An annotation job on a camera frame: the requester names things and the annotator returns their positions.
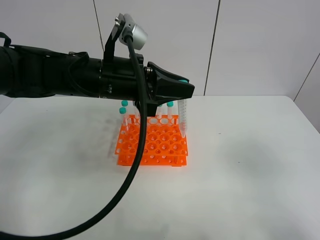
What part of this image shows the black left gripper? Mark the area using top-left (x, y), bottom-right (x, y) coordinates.
top-left (129, 53), bottom-right (195, 117)

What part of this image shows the teal-capped test tube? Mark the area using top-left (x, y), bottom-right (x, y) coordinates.
top-left (176, 79), bottom-right (190, 139)

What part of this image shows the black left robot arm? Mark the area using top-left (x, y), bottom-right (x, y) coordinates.
top-left (0, 31), bottom-right (195, 117)

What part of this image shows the second row left tube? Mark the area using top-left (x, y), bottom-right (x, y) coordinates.
top-left (119, 107), bottom-right (129, 132)

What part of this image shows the orange test tube rack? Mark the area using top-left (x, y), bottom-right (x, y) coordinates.
top-left (114, 114), bottom-right (188, 167)

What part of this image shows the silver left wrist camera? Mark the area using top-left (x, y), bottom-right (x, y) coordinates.
top-left (115, 13), bottom-right (148, 51)

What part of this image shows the black left camera cable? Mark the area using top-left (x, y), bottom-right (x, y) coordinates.
top-left (0, 34), bottom-right (148, 240)

